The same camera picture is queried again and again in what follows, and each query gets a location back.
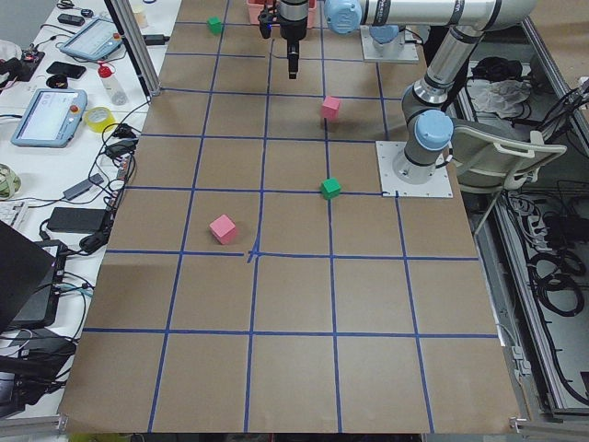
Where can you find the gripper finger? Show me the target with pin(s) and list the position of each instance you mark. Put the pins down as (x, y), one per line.
(293, 54)

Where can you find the clear squeeze bottle red cap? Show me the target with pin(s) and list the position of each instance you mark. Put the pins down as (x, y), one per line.
(111, 84)

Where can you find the teach pendant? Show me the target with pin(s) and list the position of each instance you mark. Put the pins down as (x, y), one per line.
(97, 40)
(51, 118)

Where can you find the yellow tape roll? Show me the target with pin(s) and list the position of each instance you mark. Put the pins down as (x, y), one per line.
(99, 119)

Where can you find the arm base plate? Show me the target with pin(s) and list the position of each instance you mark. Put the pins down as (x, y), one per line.
(400, 178)
(389, 44)

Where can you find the black laptop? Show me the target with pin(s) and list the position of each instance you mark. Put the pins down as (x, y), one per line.
(30, 273)

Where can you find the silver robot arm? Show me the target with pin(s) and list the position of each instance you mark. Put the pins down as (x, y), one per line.
(430, 130)

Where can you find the green cube near bin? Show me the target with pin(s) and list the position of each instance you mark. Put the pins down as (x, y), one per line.
(215, 25)

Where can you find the green cube near arm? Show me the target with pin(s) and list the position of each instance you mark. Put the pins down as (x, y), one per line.
(330, 188)

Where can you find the pink plastic bin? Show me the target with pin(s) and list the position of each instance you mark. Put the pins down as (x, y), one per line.
(255, 7)

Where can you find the grey office chair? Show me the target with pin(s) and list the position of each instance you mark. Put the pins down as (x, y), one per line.
(488, 161)

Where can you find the teach pendant near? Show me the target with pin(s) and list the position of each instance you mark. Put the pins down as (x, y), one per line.
(51, 118)

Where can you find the pink cube far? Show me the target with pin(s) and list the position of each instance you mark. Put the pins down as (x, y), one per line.
(224, 229)

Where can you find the pink cube centre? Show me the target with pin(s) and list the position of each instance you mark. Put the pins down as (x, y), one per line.
(330, 108)

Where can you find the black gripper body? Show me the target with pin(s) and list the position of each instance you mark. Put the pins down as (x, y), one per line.
(293, 29)

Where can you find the teach pendant far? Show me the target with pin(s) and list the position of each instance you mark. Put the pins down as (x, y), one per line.
(97, 40)

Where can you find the pink cube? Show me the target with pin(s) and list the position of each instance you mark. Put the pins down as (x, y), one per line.
(224, 229)
(330, 108)

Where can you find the black power adapter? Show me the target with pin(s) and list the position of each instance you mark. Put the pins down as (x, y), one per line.
(76, 220)

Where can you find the aluminium frame post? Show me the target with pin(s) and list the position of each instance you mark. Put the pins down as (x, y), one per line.
(121, 14)

